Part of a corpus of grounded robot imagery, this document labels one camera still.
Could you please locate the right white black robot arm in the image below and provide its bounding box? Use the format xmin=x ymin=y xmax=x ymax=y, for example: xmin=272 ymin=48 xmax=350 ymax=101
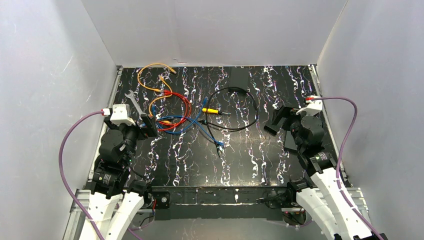
xmin=264 ymin=105 xmax=387 ymax=240

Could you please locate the yellow handle screwdriver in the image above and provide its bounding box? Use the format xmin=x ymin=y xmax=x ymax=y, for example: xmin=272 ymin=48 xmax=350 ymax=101
xmin=202 ymin=108 xmax=231 ymax=116

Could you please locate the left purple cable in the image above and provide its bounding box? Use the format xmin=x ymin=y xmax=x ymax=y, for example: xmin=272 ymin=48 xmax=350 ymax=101
xmin=58 ymin=110 xmax=145 ymax=240

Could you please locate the purple cable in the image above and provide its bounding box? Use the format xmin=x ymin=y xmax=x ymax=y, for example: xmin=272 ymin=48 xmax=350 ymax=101
xmin=58 ymin=110 xmax=145 ymax=240
xmin=311 ymin=96 xmax=385 ymax=240

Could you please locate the silver open-end wrench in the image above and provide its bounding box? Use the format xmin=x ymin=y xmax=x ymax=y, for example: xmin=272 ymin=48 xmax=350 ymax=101
xmin=124 ymin=90 xmax=145 ymax=120

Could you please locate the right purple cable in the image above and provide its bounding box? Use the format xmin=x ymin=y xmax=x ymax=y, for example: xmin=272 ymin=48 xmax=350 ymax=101
xmin=311 ymin=96 xmax=385 ymax=240

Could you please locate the black box at back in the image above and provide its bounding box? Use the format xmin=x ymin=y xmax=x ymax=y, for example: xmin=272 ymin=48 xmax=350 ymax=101
xmin=227 ymin=67 xmax=250 ymax=94

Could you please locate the aluminium front rail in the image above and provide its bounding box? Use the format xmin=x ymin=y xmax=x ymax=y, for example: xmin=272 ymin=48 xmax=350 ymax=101
xmin=62 ymin=188 xmax=370 ymax=240

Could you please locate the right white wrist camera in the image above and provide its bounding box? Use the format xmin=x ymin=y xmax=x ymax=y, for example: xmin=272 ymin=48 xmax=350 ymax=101
xmin=295 ymin=95 xmax=323 ymax=116

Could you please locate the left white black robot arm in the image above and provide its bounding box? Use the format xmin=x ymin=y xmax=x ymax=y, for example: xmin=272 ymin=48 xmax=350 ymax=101
xmin=79 ymin=113 xmax=158 ymax=240

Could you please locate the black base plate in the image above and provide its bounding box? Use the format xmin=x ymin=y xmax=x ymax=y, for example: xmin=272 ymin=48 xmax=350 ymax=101
xmin=139 ymin=186 xmax=310 ymax=225

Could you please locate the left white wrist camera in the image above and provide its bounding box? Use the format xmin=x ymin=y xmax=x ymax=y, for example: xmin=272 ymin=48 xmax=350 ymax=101
xmin=101 ymin=104 xmax=136 ymax=126

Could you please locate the orange ethernet cable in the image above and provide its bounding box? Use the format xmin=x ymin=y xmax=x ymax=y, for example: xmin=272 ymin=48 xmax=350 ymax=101
xmin=137 ymin=63 xmax=177 ymax=93
xmin=148 ymin=74 xmax=174 ymax=125

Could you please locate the red ethernet cable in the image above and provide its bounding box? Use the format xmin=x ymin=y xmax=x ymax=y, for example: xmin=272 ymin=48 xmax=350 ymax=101
xmin=155 ymin=89 xmax=193 ymax=133

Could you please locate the blue ethernet cable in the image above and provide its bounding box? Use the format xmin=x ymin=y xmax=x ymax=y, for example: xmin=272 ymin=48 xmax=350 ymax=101
xmin=153 ymin=97 xmax=210 ymax=136
xmin=193 ymin=117 xmax=226 ymax=149

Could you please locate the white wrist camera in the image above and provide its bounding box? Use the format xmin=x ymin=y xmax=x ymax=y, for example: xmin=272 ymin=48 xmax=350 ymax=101
xmin=101 ymin=104 xmax=136 ymax=126
xmin=295 ymin=95 xmax=323 ymax=116

